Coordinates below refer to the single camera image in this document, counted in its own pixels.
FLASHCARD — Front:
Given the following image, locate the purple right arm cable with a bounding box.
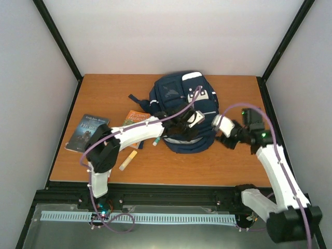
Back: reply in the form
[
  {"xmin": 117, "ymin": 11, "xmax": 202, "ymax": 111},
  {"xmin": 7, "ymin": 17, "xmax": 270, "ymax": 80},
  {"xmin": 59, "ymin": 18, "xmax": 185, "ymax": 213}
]
[{"xmin": 215, "ymin": 103, "xmax": 313, "ymax": 249}]

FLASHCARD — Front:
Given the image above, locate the orange Treehouse book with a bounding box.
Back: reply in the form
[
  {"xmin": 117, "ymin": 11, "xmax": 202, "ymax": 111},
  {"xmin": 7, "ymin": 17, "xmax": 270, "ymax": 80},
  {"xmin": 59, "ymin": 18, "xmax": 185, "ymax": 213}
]
[{"xmin": 122, "ymin": 110, "xmax": 150, "ymax": 149}]

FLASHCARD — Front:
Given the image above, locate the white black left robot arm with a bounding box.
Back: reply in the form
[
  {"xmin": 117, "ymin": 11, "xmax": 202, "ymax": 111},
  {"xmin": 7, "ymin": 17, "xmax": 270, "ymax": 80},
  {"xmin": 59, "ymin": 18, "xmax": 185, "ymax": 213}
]
[{"xmin": 84, "ymin": 107, "xmax": 204, "ymax": 209}]

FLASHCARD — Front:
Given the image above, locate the dark blue Heights book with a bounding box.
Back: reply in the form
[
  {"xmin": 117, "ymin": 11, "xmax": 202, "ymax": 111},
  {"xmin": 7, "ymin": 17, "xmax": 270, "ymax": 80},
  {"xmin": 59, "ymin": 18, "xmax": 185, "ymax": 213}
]
[{"xmin": 65, "ymin": 114, "xmax": 109, "ymax": 153}]

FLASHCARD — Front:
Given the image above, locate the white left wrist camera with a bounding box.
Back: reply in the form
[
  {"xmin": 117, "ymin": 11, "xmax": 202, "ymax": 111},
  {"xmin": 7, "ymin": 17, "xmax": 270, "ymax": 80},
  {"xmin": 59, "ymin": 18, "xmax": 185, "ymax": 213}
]
[{"xmin": 187, "ymin": 111, "xmax": 205, "ymax": 128}]

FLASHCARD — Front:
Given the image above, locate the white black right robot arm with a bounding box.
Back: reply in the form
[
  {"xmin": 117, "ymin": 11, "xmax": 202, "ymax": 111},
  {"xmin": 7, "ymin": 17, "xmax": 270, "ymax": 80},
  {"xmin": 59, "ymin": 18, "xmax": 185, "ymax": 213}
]
[{"xmin": 212, "ymin": 103, "xmax": 322, "ymax": 248}]

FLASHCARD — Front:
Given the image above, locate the navy blue student backpack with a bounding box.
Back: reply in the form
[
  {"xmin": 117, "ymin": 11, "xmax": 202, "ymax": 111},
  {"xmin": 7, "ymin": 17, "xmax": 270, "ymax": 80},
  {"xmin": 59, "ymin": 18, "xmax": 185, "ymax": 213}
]
[{"xmin": 128, "ymin": 71, "xmax": 219, "ymax": 154}]

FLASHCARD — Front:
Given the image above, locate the light blue slotted cable duct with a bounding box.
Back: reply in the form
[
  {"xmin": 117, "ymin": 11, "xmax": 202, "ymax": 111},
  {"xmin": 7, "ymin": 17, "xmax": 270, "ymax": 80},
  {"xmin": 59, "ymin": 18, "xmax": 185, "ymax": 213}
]
[{"xmin": 40, "ymin": 211, "xmax": 237, "ymax": 226}]

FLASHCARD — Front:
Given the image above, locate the black aluminium frame rail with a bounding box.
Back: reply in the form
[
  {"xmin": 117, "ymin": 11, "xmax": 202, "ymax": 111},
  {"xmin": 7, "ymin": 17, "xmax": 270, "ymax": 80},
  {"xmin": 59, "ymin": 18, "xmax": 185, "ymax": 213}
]
[{"xmin": 33, "ymin": 182, "xmax": 255, "ymax": 212}]

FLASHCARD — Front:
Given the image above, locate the black corner post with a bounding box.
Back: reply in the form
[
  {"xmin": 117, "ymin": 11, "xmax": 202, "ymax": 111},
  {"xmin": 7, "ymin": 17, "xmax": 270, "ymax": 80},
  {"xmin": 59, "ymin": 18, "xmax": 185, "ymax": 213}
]
[
  {"xmin": 32, "ymin": 0, "xmax": 84, "ymax": 81},
  {"xmin": 261, "ymin": 0, "xmax": 316, "ymax": 78}
]

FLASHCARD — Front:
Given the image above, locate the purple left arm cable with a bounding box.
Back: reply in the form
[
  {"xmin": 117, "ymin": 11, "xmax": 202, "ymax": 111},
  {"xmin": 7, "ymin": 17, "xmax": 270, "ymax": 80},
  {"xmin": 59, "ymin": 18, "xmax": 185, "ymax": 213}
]
[{"xmin": 79, "ymin": 85, "xmax": 203, "ymax": 233}]

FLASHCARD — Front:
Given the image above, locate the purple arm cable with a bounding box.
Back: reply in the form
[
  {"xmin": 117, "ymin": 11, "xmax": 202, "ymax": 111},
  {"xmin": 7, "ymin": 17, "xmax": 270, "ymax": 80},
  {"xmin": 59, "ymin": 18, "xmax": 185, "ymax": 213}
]
[
  {"xmin": 79, "ymin": 85, "xmax": 203, "ymax": 233},
  {"xmin": 215, "ymin": 103, "xmax": 313, "ymax": 249}
]

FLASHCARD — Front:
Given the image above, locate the black left corner post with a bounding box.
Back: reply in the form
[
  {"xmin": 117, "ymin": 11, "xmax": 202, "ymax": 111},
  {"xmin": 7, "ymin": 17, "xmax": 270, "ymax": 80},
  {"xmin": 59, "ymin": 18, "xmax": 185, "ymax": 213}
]
[{"xmin": 32, "ymin": 0, "xmax": 84, "ymax": 81}]

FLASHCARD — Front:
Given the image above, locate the green white glue stick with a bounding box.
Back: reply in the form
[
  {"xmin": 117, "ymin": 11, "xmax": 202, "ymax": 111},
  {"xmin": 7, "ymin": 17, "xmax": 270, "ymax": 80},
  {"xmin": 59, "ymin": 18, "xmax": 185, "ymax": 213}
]
[{"xmin": 153, "ymin": 137, "xmax": 160, "ymax": 146}]

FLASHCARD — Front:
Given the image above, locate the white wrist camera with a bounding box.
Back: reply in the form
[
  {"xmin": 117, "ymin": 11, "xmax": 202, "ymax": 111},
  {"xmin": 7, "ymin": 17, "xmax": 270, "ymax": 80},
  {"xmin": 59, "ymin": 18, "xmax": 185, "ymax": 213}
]
[
  {"xmin": 187, "ymin": 111, "xmax": 205, "ymax": 128},
  {"xmin": 212, "ymin": 114, "xmax": 235, "ymax": 138}
]

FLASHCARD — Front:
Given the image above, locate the black right corner post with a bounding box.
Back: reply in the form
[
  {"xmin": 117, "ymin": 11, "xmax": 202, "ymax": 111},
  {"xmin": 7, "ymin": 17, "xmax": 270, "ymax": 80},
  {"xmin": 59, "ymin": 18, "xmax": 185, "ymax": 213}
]
[{"xmin": 261, "ymin": 0, "xmax": 316, "ymax": 78}]

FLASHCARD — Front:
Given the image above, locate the yellow highlighter marker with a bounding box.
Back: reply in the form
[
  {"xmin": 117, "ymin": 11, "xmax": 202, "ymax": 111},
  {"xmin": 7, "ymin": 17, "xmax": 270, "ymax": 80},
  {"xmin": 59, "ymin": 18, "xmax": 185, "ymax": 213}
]
[{"xmin": 119, "ymin": 150, "xmax": 137, "ymax": 171}]

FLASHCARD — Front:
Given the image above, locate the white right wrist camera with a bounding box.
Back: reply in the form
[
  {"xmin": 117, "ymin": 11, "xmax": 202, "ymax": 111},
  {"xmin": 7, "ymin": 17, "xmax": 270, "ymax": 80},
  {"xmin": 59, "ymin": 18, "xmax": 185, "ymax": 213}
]
[{"xmin": 212, "ymin": 114, "xmax": 235, "ymax": 138}]

